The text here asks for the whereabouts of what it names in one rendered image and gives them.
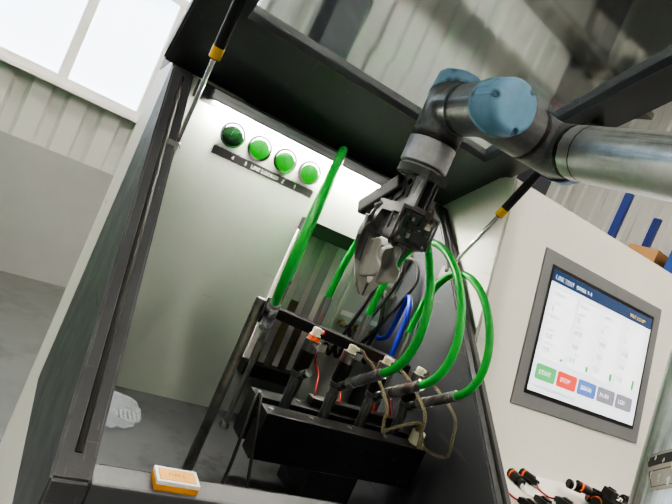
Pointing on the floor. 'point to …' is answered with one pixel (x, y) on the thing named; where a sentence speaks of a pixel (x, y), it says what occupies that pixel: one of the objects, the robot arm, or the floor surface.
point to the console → (526, 439)
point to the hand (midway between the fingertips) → (362, 286)
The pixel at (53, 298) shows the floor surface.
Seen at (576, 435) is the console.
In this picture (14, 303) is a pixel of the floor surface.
